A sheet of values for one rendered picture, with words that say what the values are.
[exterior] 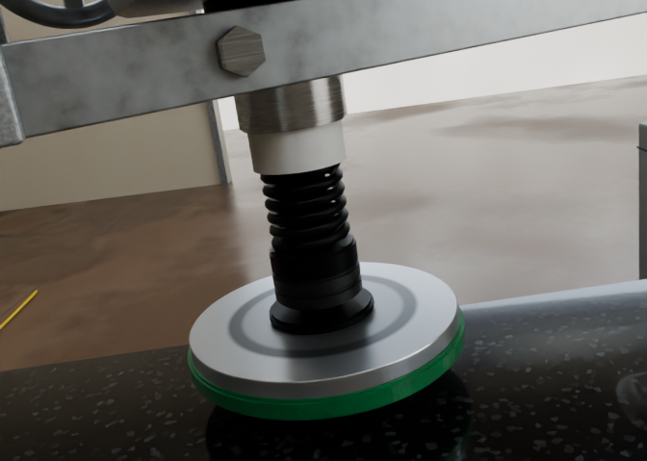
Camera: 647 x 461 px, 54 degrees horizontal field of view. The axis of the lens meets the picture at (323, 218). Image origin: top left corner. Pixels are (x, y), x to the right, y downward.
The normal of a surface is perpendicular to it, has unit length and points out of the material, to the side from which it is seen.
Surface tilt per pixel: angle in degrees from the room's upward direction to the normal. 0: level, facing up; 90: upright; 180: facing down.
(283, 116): 90
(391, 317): 0
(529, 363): 0
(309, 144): 90
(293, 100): 90
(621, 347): 0
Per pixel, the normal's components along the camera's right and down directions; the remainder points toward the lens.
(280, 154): -0.27, 0.30
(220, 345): -0.14, -0.95
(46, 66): 0.40, 0.20
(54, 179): -0.05, 0.29
